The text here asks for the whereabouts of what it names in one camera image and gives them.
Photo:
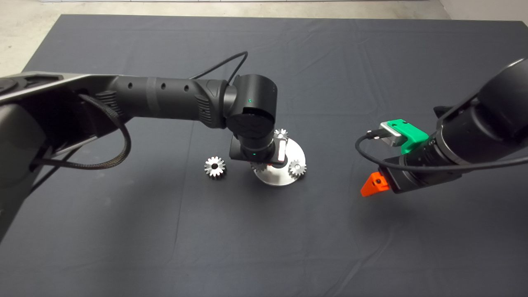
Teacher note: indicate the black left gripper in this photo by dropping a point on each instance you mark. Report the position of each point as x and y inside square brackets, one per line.
[236, 154]

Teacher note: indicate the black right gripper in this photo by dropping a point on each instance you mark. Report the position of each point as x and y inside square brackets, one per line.
[402, 181]

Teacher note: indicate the small steel gear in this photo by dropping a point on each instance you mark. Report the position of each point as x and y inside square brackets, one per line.
[297, 169]
[259, 167]
[281, 133]

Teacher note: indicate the larger steel gear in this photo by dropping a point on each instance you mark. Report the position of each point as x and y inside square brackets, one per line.
[209, 169]

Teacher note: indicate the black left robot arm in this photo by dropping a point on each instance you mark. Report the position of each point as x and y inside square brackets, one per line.
[165, 99]

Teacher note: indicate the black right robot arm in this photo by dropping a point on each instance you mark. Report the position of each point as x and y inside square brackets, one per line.
[486, 123]

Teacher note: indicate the round metal plate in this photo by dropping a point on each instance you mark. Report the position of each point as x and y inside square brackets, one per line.
[278, 178]

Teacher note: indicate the dark grey table cloth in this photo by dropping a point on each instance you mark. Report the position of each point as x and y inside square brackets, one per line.
[330, 62]

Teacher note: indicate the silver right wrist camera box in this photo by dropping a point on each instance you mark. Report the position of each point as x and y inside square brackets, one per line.
[392, 134]

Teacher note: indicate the green right camera mount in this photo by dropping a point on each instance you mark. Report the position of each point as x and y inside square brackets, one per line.
[412, 138]

